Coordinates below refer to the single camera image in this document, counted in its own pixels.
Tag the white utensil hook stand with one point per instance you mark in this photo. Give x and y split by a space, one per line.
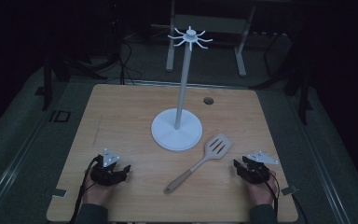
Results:
177 130

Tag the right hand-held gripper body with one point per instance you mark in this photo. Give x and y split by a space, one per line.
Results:
258 171

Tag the white metal desk frame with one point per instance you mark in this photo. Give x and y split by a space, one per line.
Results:
240 62

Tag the person's right hand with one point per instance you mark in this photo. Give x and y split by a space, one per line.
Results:
261 193

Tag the person's left hand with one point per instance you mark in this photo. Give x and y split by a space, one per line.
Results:
96 193

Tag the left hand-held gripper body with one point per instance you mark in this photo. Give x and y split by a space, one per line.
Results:
105 176

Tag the black floor bracket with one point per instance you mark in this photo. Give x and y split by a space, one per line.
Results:
60 116

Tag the beige slotted spatula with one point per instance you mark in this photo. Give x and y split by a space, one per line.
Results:
217 146

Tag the black tripod stand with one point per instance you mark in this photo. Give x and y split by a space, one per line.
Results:
47 87
304 99

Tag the metal table edge clip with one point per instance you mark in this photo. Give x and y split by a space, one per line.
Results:
289 190

